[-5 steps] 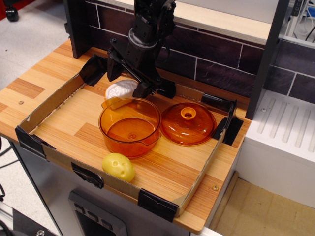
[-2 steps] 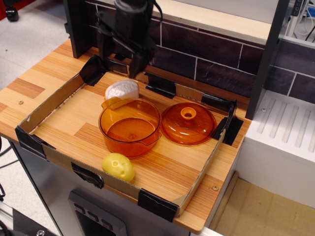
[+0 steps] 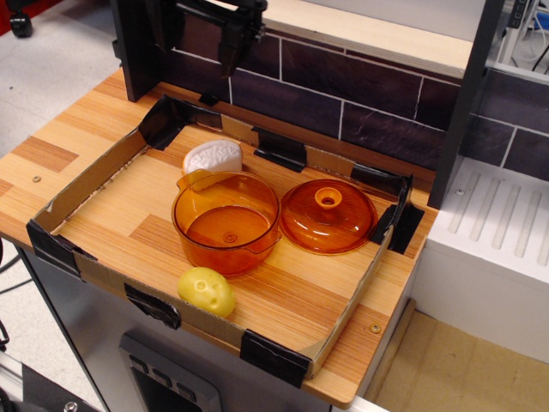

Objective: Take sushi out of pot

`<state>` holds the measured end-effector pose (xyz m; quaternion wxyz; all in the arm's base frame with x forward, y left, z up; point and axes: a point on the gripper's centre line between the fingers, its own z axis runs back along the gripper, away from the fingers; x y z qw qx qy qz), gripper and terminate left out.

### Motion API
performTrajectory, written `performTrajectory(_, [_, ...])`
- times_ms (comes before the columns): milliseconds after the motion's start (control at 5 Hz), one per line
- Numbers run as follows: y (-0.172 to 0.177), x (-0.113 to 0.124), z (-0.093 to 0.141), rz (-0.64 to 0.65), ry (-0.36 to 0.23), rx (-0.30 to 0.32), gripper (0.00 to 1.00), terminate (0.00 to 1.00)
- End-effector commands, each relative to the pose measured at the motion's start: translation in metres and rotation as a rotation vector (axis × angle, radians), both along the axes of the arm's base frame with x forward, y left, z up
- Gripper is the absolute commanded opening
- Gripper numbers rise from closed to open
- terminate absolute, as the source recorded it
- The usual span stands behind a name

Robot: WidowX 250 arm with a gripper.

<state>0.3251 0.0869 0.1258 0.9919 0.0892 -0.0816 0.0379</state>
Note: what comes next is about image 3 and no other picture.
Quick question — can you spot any cardboard fence with black tape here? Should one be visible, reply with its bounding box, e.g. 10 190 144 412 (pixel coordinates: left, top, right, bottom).
27 96 433 386

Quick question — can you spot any light wooden shelf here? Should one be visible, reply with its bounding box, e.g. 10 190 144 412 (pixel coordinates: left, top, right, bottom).
262 1 473 79

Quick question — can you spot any orange transparent pot lid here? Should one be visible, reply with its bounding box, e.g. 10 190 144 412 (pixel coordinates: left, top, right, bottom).
279 179 378 255

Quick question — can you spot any grey oven control panel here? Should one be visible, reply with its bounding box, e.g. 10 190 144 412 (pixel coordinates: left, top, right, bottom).
119 335 222 411

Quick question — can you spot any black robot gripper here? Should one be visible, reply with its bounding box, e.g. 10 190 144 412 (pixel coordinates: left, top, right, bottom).
145 0 268 78

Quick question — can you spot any dark grey vertical post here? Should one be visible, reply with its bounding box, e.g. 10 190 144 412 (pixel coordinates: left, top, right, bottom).
428 0 506 209

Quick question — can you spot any white and orange toy sushi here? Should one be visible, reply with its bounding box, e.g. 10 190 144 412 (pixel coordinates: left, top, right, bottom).
181 139 244 187

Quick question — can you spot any orange transparent plastic pot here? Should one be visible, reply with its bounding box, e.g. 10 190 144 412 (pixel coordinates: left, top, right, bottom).
172 169 281 276

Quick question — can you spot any white toy sink drainboard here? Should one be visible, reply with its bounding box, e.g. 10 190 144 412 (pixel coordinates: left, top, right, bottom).
412 158 548 362

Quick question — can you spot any yellow toy potato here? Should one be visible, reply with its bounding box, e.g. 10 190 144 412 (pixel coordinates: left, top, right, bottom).
177 267 236 318

